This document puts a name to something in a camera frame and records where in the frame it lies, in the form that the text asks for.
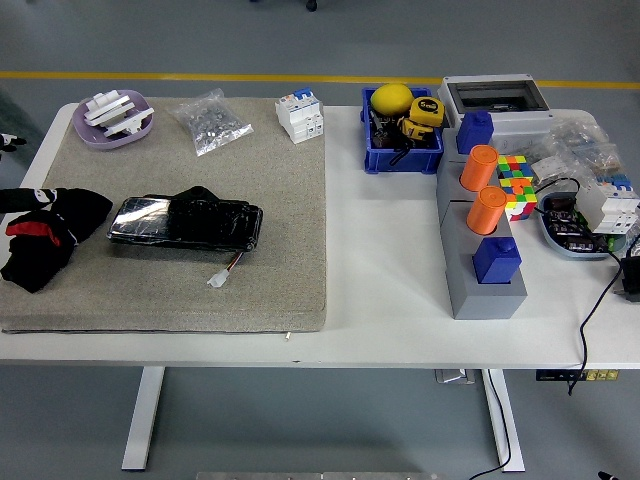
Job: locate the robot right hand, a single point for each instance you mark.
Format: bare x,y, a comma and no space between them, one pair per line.
607,476

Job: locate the black plastic-wrapped panel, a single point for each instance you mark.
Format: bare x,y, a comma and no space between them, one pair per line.
200,225

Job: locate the black printed rag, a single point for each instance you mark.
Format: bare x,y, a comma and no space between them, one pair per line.
75,220

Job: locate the black desk control panel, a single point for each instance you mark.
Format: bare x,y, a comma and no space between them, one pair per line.
550,375

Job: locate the white table leg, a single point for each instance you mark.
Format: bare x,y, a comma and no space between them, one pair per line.
142,425
517,462

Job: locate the black power adapter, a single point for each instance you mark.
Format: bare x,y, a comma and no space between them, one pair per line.
631,280

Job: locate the grey peg holder base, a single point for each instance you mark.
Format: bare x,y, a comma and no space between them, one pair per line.
485,302

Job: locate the grey-blue plastic tray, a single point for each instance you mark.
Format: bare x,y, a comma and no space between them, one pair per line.
570,254

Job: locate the blue square peg block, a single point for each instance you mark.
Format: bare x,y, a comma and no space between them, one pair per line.
495,265
472,135

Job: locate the black electronic modules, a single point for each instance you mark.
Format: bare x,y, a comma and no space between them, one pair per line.
565,227

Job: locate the white circuit breaker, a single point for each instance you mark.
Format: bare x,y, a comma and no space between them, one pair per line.
610,205
300,117

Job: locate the multicolour puzzle cube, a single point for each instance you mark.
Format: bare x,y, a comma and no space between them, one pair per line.
522,205
512,167

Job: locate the orange cylinder peg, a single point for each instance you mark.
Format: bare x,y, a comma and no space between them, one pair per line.
477,170
485,212

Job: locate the clear bags of parts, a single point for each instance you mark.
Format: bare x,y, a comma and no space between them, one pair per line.
585,142

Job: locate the blue plastic bin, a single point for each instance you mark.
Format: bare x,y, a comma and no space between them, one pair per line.
400,162

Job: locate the yellow black tape measure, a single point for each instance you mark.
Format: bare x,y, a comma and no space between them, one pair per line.
427,107
415,130

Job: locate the dark screwdriver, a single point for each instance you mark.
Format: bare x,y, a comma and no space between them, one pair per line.
376,122

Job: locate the yellow ball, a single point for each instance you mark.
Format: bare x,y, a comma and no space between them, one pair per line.
390,100

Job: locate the grey-brown mat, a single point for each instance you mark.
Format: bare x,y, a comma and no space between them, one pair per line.
200,300

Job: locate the clear bag of screws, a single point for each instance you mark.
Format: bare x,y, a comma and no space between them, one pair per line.
210,125

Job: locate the black chair caster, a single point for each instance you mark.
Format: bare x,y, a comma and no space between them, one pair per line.
312,5

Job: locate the purple plastic tray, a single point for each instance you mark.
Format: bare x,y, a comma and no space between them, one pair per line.
95,138

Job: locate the metal bracket under table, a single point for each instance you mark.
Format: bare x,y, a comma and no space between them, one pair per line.
455,376

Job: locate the grey electrical enclosure box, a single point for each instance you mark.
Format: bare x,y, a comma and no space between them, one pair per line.
520,122

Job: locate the white plastic bracket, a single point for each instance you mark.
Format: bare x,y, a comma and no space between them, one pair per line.
107,107
125,127

